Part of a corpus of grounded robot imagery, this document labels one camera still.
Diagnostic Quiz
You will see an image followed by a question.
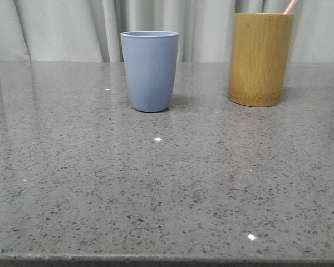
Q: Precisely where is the blue plastic cup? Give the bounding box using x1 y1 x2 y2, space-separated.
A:
120 31 179 113

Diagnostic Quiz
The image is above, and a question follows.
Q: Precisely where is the pink chopstick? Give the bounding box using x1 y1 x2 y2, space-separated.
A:
283 0 298 14

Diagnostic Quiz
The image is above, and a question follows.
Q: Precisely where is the bamboo wooden cup holder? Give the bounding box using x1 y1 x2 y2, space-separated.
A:
228 13 294 107

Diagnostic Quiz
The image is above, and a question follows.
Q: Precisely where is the grey pleated curtain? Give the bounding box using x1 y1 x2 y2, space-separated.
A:
0 0 334 63

